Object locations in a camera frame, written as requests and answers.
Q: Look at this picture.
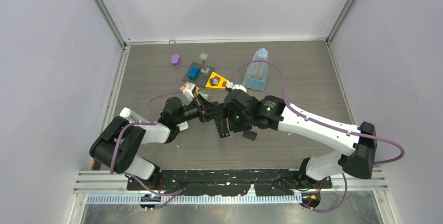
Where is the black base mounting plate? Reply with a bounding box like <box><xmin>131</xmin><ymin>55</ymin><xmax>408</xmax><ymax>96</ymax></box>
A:
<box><xmin>127</xmin><ymin>169</ymin><xmax>332</xmax><ymax>196</ymax></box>

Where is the grey building brick plate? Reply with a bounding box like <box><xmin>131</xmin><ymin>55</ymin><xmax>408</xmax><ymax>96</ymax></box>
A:
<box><xmin>182</xmin><ymin>62</ymin><xmax>215</xmax><ymax>88</ymax></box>

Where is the purple cap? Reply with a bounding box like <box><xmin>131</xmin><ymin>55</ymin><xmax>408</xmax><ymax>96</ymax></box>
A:
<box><xmin>170</xmin><ymin>54</ymin><xmax>181</xmax><ymax>67</ymax></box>

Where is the yellow triangular toy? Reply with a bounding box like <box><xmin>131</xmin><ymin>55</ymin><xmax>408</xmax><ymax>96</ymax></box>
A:
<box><xmin>205</xmin><ymin>72</ymin><xmax>228</xmax><ymax>90</ymax></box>

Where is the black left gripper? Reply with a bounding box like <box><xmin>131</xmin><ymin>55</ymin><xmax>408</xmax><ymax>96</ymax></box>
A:
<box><xmin>174</xmin><ymin>94</ymin><xmax>219</xmax><ymax>125</ymax></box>

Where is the white remote control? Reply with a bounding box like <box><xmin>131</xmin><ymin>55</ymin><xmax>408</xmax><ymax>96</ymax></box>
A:
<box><xmin>177</xmin><ymin>122</ymin><xmax>189</xmax><ymax>131</ymax></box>

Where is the black battery compartment cover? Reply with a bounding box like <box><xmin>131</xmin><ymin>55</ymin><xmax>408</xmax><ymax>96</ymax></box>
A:
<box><xmin>242</xmin><ymin>130</ymin><xmax>258</xmax><ymax>141</ymax></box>

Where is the green monster toy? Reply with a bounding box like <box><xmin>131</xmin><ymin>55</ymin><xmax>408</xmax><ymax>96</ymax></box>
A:
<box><xmin>196</xmin><ymin>91</ymin><xmax>211</xmax><ymax>101</ymax></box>

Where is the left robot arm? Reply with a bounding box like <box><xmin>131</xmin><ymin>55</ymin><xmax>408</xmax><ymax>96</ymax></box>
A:
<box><xmin>89</xmin><ymin>95</ymin><xmax>223</xmax><ymax>190</ymax></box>

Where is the blue translucent metronome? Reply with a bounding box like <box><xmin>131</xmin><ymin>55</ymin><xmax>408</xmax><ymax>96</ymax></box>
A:
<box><xmin>243</xmin><ymin>48</ymin><xmax>269</xmax><ymax>91</ymax></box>

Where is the blue building brick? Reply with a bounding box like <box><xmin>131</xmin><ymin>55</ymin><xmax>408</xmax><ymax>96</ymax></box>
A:
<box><xmin>188</xmin><ymin>66</ymin><xmax>200</xmax><ymax>80</ymax></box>

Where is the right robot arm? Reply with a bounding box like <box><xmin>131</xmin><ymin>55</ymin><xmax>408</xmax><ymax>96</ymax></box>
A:
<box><xmin>223</xmin><ymin>89</ymin><xmax>377</xmax><ymax>188</ymax></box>

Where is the grey brick post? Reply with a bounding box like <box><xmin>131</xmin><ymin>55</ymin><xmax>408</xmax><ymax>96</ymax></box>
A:
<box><xmin>199</xmin><ymin>53</ymin><xmax>209</xmax><ymax>74</ymax></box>

